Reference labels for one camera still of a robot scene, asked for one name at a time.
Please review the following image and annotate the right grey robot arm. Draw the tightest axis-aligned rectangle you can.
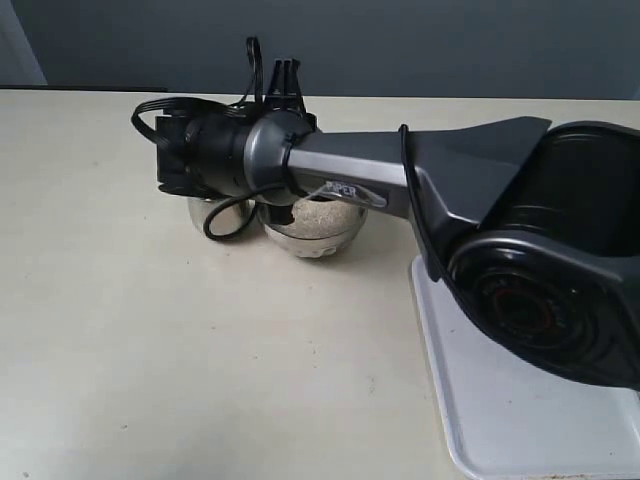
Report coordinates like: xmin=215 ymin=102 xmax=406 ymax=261
xmin=149 ymin=68 xmax=639 ymax=390

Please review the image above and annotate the steel bowl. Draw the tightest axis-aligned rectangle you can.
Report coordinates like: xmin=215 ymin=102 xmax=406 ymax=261
xmin=258 ymin=197 xmax=368 ymax=259

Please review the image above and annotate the white rice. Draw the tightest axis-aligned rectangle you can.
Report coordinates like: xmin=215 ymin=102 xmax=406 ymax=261
xmin=290 ymin=200 xmax=361 ymax=239

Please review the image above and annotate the steel cup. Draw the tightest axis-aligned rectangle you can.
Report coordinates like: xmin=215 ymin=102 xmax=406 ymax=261
xmin=187 ymin=197 xmax=255 ymax=241

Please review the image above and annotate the white plastic tray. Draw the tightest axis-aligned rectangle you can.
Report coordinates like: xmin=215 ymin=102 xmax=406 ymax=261
xmin=410 ymin=257 xmax=639 ymax=479

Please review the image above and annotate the black cable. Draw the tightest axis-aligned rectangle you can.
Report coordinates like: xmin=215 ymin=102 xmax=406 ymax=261
xmin=130 ymin=35 xmax=451 ymax=284

